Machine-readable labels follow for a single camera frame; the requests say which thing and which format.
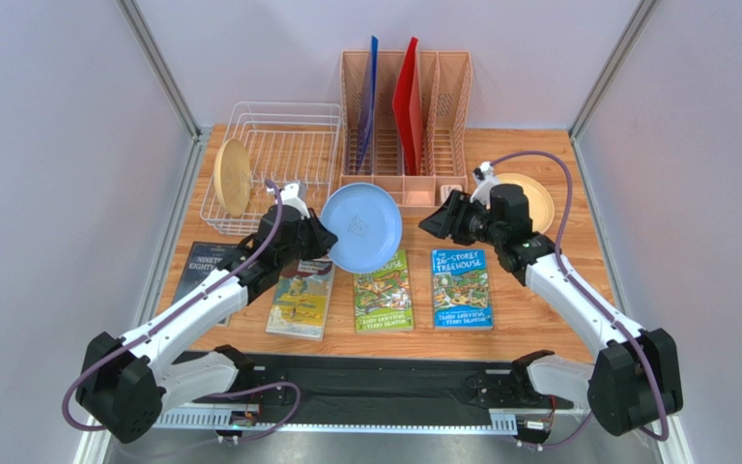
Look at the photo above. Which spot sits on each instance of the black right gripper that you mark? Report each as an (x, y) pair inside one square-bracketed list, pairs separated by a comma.
[(458, 218)]

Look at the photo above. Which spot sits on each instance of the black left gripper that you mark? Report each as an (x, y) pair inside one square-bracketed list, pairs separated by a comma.
[(324, 239)]

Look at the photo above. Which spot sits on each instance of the blue plate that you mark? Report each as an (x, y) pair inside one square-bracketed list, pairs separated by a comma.
[(368, 225)]

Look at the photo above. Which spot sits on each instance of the beige plate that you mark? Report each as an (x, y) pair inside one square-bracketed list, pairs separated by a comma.
[(541, 204)]

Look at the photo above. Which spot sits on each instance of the tan plate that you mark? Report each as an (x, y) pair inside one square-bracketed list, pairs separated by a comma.
[(232, 177)]

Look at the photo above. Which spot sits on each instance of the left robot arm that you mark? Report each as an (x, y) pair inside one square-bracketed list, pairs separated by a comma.
[(127, 382)]

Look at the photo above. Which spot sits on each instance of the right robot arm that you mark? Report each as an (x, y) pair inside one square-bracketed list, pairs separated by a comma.
[(634, 382)]

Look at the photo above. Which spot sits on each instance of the white power adapter cube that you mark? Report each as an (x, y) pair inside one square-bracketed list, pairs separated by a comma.
[(448, 193)]

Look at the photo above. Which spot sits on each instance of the brideshead revisited book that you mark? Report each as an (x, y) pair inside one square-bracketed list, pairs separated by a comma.
[(299, 307)]

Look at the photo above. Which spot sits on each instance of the green 65-storey treehouse book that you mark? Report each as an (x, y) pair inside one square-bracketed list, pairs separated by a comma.
[(382, 299)]

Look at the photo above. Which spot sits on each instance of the blue 26-storey treehouse book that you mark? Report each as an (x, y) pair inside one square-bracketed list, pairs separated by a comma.
[(461, 290)]

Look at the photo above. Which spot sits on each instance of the dark nineteen eighty-four book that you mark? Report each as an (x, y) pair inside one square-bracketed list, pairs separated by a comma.
[(201, 261)]

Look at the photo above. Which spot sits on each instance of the red folder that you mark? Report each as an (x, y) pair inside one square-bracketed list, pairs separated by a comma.
[(406, 106)]

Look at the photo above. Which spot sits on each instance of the blue folder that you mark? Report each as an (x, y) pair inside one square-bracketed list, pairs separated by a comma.
[(366, 113)]

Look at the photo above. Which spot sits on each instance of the pink plastic file organizer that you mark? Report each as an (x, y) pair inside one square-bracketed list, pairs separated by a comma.
[(445, 80)]

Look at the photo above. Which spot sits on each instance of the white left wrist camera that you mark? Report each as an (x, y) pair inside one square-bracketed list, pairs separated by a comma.
[(293, 195)]

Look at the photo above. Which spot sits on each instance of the white wire dish rack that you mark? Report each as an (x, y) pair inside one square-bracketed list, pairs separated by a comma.
[(286, 142)]

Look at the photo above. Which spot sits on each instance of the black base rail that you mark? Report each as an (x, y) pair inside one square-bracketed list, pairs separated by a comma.
[(382, 392)]

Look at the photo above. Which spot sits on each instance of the aluminium frame post right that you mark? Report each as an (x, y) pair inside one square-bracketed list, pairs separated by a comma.
[(628, 38)]

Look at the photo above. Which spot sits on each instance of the aluminium frame post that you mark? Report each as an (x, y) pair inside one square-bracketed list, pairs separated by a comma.
[(628, 38), (141, 30)]

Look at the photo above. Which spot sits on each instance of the aluminium frame post left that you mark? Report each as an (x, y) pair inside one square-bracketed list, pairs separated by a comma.
[(141, 30)]

